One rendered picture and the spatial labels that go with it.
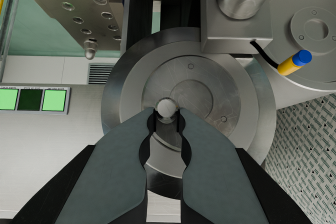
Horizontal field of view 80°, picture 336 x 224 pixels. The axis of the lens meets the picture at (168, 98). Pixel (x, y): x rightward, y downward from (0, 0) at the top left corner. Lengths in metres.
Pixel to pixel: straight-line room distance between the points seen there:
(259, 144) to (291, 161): 0.20
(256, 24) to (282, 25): 0.06
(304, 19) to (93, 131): 0.46
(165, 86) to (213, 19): 0.06
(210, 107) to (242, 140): 0.04
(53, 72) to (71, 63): 0.30
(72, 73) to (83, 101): 2.76
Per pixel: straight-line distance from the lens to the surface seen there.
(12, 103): 0.63
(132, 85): 0.17
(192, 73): 0.16
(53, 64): 3.48
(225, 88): 0.16
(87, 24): 0.51
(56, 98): 0.57
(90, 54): 0.57
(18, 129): 0.62
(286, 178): 0.40
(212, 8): 0.17
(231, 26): 0.17
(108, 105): 0.18
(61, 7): 0.48
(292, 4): 0.25
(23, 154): 0.60
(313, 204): 0.36
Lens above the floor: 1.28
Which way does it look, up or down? 12 degrees down
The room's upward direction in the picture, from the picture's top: 179 degrees counter-clockwise
